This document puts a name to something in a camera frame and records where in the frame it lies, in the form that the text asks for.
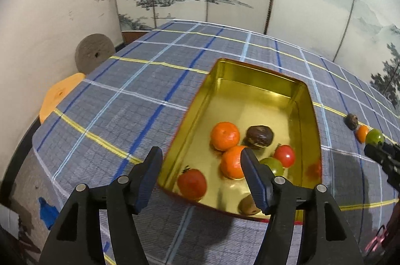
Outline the green tomato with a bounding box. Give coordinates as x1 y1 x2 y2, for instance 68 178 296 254
365 129 385 146
260 157 284 176

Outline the smooth orange kumquat fruit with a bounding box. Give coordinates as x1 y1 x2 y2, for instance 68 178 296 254
356 125 370 144

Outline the dark passion fruit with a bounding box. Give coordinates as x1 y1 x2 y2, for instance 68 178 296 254
244 125 275 149
344 113 359 131

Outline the red tomato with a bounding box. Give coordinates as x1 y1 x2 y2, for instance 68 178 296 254
273 145 296 168
177 167 208 201

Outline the green tomato front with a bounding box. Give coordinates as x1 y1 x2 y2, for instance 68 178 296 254
260 157 284 176

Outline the small brown kiwi fruit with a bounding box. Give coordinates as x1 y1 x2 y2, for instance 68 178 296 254
238 194 261 215

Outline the dark passion fruit front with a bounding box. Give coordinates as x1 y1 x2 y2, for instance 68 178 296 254
244 125 275 149

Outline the large mandarin orange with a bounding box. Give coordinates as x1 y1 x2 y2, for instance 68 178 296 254
220 146 246 180

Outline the person's right hand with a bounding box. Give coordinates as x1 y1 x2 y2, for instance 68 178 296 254
365 218 399 255

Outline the blue cloth on floor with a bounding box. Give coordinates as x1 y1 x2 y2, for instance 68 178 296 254
38 197 59 230

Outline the red gold toffee tin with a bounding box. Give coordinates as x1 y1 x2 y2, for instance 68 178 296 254
156 58 323 222

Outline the orange wooden stool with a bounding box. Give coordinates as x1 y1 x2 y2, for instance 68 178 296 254
39 73 86 124

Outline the round grey millstone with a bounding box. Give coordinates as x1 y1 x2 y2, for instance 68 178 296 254
74 33 115 75

